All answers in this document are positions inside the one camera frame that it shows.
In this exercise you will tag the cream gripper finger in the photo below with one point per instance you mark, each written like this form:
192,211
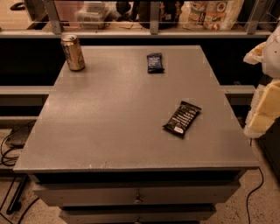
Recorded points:
260,123
269,104

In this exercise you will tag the dark blue rxbar wrapper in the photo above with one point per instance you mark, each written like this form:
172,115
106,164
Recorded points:
155,65

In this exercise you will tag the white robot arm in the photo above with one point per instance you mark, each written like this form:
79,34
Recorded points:
268,54

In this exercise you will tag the black rxbar wrapper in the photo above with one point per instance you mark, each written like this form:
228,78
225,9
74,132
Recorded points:
182,119

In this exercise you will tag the colourful snack bag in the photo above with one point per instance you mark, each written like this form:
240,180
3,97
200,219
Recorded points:
215,15

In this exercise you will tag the grey drawer cabinet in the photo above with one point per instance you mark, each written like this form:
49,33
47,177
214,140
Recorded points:
99,152

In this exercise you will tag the gold soda can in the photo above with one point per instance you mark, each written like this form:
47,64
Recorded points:
73,53

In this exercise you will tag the clear plastic container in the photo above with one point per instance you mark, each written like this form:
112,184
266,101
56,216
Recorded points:
92,15

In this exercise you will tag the dark power adapter box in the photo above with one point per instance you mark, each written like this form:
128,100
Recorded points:
18,137

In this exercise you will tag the grey shelf rail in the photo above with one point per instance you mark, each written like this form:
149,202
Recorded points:
127,19

